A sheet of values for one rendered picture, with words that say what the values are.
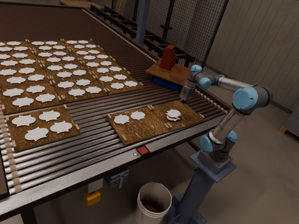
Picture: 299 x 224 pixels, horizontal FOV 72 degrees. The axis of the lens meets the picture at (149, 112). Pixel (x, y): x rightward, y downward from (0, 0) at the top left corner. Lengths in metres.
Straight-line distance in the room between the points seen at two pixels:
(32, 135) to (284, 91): 4.77
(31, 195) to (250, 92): 1.24
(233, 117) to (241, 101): 0.13
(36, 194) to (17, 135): 0.47
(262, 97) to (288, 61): 3.97
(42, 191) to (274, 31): 4.91
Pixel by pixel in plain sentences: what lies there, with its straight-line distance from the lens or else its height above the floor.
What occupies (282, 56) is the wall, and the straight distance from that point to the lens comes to 5.17.
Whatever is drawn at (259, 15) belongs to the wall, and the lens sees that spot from 5.37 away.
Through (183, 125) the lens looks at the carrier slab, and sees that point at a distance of 1.80.
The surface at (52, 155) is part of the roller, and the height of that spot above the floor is 0.92.
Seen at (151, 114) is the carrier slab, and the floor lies 0.94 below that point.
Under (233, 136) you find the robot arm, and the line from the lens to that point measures 1.50.
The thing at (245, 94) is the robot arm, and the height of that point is 1.56.
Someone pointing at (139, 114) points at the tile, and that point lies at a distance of 1.76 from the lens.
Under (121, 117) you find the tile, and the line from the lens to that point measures 1.70.
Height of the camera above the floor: 1.99
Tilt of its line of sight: 35 degrees down
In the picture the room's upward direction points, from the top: 13 degrees clockwise
